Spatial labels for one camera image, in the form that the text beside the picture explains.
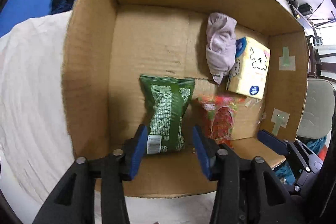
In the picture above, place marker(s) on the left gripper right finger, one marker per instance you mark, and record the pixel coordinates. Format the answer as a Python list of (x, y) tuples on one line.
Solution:
[(248, 191)]

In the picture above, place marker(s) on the red snack bag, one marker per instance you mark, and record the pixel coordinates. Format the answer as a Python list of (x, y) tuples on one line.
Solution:
[(219, 116)]

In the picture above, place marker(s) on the white tablecloth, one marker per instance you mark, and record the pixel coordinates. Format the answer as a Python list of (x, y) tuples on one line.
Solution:
[(36, 148)]

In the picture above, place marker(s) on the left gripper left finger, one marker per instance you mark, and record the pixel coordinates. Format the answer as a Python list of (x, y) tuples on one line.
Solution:
[(72, 199)]

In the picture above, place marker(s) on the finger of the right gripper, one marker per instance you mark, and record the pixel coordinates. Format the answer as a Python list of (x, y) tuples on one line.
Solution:
[(278, 146)]

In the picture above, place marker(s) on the cardboard box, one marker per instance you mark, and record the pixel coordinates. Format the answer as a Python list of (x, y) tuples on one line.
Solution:
[(110, 43)]

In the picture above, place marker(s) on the lavender cloth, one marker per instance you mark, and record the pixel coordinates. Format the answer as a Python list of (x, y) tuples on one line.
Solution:
[(221, 45)]

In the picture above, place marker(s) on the blue plastic bag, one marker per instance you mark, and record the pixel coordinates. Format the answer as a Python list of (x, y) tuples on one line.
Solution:
[(284, 172)]

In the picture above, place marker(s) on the green snack bag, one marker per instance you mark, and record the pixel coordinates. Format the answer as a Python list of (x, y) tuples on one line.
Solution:
[(166, 99)]

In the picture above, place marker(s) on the blue foam mat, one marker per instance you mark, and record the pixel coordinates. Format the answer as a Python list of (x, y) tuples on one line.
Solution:
[(16, 11)]

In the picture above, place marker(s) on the yellow tissue pack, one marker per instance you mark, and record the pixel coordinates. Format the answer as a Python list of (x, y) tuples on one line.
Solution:
[(249, 72)]

